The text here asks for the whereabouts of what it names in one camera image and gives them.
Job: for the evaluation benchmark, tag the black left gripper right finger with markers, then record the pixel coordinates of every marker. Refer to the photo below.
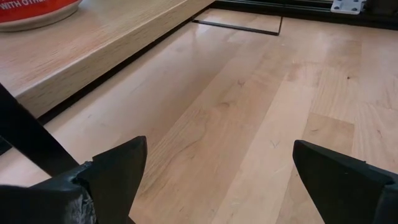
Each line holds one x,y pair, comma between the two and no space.
348,193

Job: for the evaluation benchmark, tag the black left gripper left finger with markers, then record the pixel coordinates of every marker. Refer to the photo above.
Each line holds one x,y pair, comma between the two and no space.
109,186

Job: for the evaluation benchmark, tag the orange Fanta soda can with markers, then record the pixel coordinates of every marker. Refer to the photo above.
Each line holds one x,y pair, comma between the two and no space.
31,9

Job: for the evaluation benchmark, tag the wooden shelf black metal legs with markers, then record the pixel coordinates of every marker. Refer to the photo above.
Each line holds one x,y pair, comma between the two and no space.
77,46

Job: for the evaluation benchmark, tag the silver mounting bracket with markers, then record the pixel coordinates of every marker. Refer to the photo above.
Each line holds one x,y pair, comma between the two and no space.
346,6

